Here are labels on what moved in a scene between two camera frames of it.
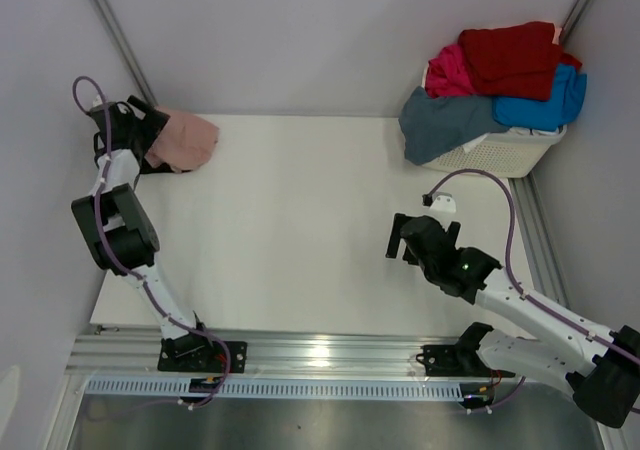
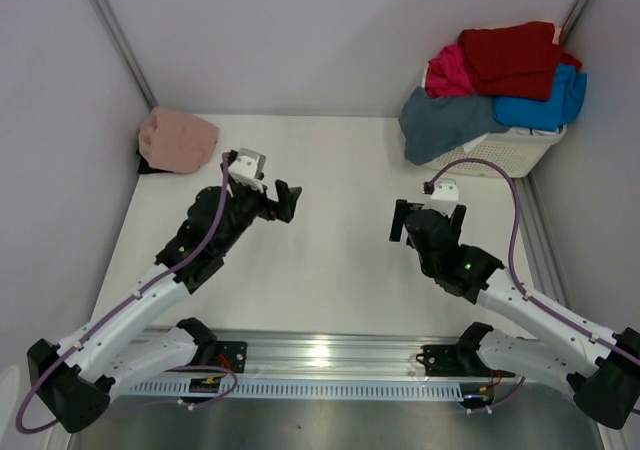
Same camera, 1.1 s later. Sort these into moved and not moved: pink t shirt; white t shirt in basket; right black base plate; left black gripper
Moved: left black gripper
Not moved: right black base plate; white t shirt in basket; pink t shirt
